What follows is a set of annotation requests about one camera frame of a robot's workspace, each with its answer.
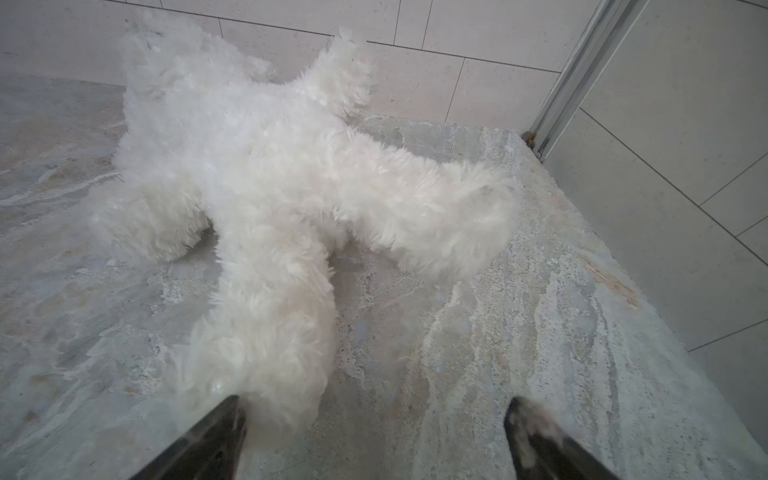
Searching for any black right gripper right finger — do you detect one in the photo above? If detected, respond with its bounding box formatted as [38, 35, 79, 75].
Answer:
[503, 396, 619, 480]

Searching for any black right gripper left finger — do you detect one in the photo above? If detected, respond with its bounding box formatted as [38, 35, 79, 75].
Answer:
[130, 395, 247, 480]

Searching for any white fluffy teddy bear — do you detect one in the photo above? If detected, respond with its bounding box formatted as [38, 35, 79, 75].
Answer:
[84, 11, 518, 450]

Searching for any right aluminium corner post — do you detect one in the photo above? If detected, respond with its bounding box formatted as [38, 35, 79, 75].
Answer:
[522, 0, 647, 161]

